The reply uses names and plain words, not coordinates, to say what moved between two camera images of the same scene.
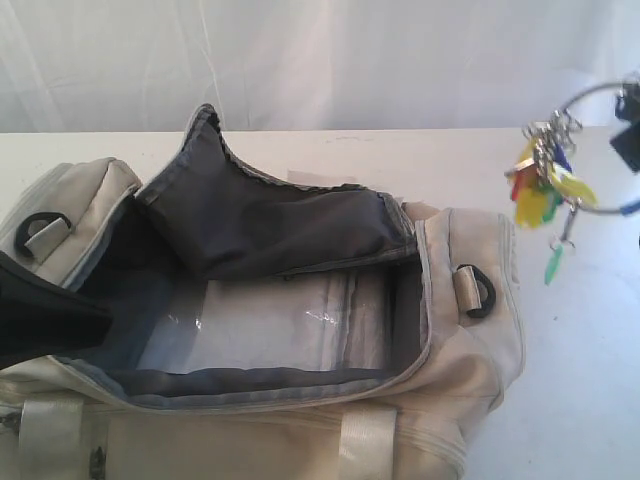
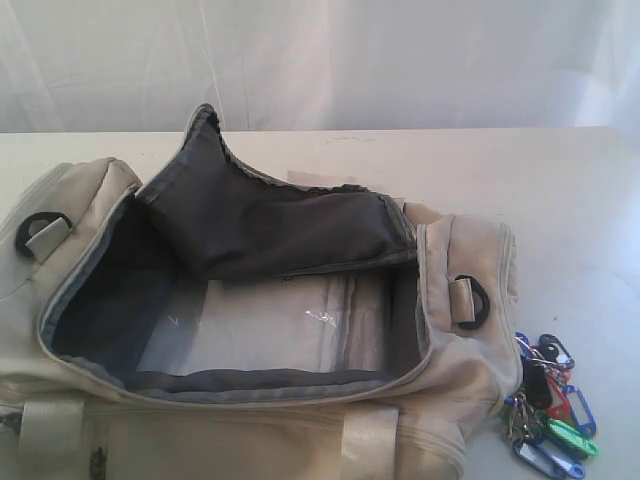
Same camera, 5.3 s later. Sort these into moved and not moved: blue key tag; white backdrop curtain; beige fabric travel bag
Moved: blue key tag
Not moved: white backdrop curtain; beige fabric travel bag
